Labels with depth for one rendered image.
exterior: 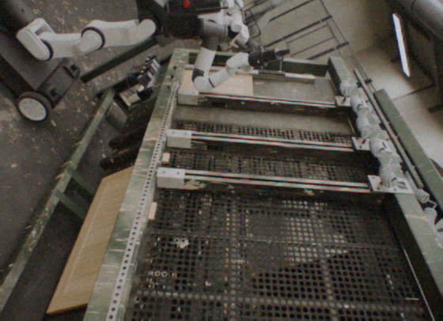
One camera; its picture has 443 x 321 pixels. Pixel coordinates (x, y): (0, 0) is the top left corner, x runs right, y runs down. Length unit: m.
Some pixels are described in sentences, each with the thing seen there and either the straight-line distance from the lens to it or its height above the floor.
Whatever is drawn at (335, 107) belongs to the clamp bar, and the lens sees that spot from 2.29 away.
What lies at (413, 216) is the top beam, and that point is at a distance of 1.70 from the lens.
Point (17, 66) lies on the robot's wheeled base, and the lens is 2.42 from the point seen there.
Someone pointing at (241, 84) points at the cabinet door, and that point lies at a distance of 2.44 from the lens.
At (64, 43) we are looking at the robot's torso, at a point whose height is 0.43.
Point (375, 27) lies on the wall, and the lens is 11.80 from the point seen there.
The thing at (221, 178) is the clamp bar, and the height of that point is 1.17.
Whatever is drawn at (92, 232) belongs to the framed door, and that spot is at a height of 0.35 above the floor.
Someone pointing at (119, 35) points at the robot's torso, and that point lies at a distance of 2.24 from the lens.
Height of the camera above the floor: 1.73
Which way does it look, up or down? 19 degrees down
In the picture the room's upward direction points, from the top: 69 degrees clockwise
